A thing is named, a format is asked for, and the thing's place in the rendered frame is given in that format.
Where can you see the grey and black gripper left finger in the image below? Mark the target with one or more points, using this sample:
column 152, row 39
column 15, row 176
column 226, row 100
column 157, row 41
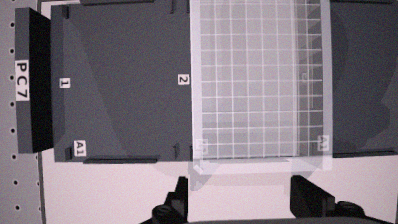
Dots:
column 177, row 210

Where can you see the grey perforated base plate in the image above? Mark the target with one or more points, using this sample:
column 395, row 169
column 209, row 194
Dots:
column 19, row 184

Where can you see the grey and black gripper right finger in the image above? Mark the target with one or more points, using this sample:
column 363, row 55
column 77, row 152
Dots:
column 309, row 200

